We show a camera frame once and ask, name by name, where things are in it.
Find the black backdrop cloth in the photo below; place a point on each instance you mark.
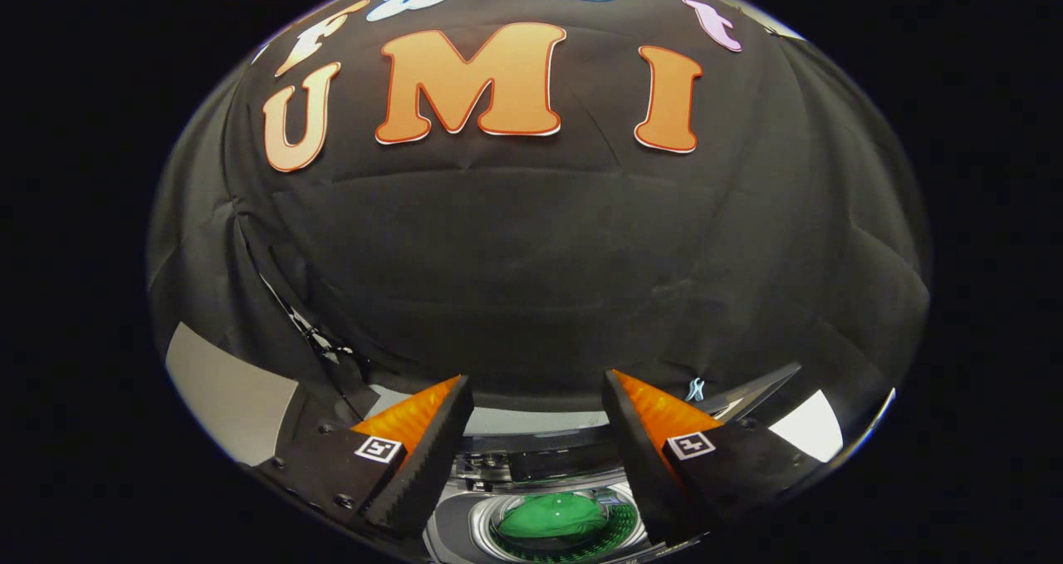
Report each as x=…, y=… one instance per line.
x=531, y=257

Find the green buttoned garment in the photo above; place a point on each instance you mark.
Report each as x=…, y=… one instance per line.
x=552, y=516

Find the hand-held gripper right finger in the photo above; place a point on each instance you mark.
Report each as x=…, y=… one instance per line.
x=639, y=464

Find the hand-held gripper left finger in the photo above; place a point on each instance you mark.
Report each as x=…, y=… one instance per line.
x=428, y=464

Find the white flat board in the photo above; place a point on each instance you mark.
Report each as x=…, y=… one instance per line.
x=810, y=427

